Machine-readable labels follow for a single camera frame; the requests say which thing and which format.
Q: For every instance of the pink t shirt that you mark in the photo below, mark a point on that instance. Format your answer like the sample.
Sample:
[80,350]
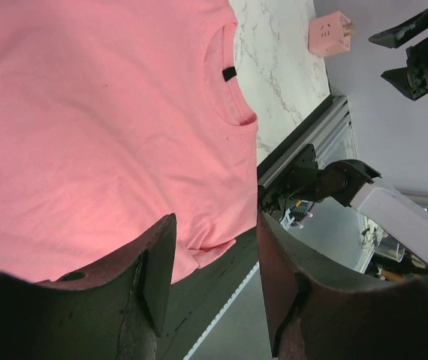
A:
[114,114]

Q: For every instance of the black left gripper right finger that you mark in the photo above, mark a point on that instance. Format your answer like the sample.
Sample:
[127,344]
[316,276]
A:
[317,308]

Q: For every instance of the aluminium front rail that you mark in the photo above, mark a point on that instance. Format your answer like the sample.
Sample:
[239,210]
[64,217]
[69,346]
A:
[321,128]

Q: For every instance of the white slotted cable duct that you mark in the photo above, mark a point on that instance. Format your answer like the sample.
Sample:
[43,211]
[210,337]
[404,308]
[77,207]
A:
[222,312]

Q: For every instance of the pink cube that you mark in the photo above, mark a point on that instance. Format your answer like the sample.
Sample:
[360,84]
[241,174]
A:
[330,35]

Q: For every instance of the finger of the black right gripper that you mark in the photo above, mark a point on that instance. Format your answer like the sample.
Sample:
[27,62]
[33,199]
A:
[410,82]
[395,37]

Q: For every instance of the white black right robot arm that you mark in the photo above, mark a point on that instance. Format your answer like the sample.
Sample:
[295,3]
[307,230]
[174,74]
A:
[352,183]

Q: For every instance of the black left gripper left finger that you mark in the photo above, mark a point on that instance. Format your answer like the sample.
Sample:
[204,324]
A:
[113,308]

